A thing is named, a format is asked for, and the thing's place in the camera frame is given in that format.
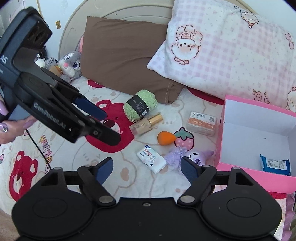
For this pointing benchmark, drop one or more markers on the grey bunny plush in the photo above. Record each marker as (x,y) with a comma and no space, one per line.
(70,62)

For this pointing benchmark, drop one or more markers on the white wet tissue pack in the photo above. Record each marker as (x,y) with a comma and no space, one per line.
(150,158)

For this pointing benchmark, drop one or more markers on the blue wipes packet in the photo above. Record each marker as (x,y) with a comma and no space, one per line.
(275,164)

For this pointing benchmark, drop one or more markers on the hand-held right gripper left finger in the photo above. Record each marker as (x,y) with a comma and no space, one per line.
(105,171)

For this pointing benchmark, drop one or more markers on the yellow wall sticker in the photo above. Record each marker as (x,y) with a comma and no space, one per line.
(58,24)

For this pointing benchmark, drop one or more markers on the orange makeup sponge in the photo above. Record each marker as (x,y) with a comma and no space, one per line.
(165,138)

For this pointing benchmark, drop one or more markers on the pink checked cartoon pillow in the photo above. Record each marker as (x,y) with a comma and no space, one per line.
(231,58)

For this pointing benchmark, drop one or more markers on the foundation bottle with gold cap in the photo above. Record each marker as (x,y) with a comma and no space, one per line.
(143,126)

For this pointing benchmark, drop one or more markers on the purple plush toy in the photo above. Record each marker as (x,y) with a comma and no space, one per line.
(175,156)

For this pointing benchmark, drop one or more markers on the small burger plush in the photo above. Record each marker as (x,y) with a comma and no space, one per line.
(56,69)

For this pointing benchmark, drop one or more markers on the brown pillow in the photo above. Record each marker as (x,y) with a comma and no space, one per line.
(120,58)

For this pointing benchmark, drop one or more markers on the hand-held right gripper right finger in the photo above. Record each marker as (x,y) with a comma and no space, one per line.
(189,171)

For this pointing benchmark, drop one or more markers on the orange white packet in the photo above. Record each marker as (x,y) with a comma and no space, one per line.
(201,125)

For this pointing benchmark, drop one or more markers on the small black white plush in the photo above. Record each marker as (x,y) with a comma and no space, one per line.
(40,60)

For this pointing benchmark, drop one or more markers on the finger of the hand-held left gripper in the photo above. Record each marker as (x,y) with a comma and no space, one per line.
(92,109)
(106,136)

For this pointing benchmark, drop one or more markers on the pink cardboard box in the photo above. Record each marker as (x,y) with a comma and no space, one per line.
(242,143)

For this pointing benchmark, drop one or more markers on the person's left hand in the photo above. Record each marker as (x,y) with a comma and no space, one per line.
(13,129)

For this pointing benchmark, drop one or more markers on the green yarn ball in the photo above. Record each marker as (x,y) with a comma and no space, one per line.
(138,106)

